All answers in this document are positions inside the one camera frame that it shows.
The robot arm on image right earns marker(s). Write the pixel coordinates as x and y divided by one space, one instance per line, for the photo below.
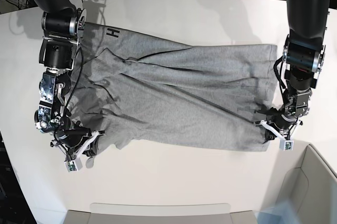
298 69

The grey T-shirt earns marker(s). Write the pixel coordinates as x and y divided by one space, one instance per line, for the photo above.
140 87

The grey chair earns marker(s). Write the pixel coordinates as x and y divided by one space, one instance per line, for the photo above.
308 193
112 213

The grey chair at right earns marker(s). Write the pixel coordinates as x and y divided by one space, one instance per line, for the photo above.
308 193

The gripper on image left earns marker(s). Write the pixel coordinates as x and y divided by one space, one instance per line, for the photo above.
76 142

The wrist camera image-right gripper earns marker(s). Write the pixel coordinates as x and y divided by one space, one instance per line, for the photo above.
286 145

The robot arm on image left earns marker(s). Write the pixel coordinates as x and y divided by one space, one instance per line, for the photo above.
63 26

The grey chair at front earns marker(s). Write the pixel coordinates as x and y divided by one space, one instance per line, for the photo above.
112 213

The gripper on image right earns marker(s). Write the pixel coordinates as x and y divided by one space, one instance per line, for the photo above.
278 126

